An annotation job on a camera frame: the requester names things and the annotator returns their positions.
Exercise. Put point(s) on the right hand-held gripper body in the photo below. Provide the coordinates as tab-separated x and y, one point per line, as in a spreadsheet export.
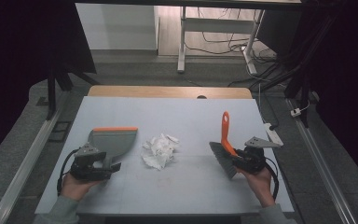
254	157

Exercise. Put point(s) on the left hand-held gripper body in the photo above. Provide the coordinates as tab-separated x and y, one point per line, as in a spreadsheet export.
85	166

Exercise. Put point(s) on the grey dustpan with orange edge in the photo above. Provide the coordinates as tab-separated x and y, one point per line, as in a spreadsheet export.
115	141

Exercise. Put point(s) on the white tissue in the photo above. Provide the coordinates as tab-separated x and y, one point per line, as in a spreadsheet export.
159	151

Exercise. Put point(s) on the person's left hand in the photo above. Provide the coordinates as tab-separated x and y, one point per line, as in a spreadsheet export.
74	186

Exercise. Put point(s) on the person's right hand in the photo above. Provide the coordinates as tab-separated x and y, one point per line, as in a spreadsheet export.
259	185

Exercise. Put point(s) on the white power strip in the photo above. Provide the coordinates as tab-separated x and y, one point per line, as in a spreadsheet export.
273	134

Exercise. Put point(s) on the small white adapter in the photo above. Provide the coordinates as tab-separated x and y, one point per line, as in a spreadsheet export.
296	112

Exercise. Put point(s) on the black stand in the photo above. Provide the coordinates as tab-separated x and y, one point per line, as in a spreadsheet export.
52	90
301	84

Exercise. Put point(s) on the wooden table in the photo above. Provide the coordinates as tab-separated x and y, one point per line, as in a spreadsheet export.
167	91

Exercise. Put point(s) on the black curtain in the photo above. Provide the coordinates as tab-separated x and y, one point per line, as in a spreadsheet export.
345	87
18	68

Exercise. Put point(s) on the aluminium rail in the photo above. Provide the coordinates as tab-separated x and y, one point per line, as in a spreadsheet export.
320	161
24	165

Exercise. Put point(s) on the white desk frame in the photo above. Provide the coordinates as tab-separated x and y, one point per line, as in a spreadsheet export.
217	25

